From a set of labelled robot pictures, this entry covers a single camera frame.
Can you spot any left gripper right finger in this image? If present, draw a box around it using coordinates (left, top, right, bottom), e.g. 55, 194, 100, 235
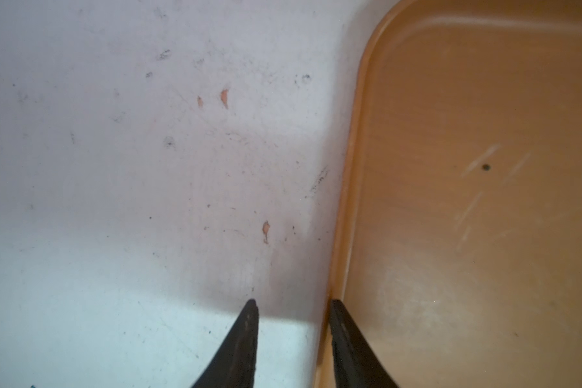
329, 299, 399, 388

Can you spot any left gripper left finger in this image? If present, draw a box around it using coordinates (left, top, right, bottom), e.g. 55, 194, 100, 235
192, 299, 260, 388

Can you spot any brown plastic tray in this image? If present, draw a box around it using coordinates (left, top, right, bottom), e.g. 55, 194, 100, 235
328, 1, 582, 387

